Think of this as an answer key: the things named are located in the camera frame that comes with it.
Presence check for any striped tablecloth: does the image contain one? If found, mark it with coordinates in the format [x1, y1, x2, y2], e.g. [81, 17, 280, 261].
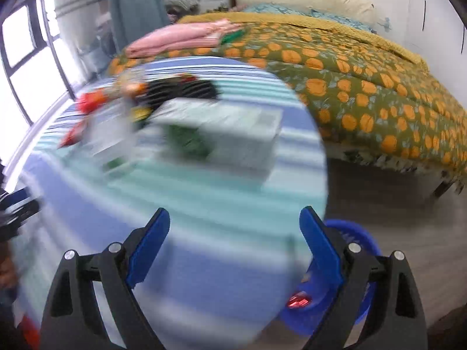
[11, 56, 329, 350]

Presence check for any teal patterned sheet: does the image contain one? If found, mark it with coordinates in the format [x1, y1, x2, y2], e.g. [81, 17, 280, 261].
[243, 3, 376, 33]

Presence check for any blurred white packet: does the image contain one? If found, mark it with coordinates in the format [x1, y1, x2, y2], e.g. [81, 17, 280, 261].
[88, 109, 141, 170]

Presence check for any teal curtain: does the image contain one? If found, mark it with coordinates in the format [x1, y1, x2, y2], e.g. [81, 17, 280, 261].
[107, 0, 174, 50]

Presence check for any black packet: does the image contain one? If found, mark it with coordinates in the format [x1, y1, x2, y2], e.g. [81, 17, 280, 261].
[144, 78, 219, 112]

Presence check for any black framed window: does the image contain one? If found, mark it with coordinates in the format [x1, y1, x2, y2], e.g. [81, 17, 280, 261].
[0, 0, 77, 128]

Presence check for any white and green box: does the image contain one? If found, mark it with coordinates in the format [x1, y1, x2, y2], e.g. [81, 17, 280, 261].
[149, 98, 284, 186]

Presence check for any orange red wrapper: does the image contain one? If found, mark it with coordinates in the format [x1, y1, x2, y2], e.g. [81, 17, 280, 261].
[56, 122, 88, 150]

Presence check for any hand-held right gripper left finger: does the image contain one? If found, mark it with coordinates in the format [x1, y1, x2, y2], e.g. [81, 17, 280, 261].
[39, 207, 171, 350]

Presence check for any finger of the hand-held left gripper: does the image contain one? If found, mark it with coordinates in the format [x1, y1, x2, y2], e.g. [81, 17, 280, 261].
[0, 199, 41, 232]
[0, 187, 34, 208]

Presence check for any red plastic object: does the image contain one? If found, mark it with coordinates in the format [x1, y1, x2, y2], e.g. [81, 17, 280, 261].
[20, 315, 40, 350]

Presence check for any pink folded blanket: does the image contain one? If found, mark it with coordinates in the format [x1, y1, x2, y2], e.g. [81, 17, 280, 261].
[125, 20, 243, 59]

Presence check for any white wardrobe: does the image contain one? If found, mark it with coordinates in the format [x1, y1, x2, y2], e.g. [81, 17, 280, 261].
[407, 0, 467, 66]

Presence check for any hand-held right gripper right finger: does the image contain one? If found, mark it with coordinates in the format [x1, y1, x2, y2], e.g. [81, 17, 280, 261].
[299, 206, 428, 350]

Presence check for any blue plastic bin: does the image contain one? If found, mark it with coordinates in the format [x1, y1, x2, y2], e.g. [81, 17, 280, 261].
[279, 219, 382, 336]

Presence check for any red wrapper in bin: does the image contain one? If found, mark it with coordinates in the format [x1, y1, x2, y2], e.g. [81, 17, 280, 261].
[286, 292, 312, 310]

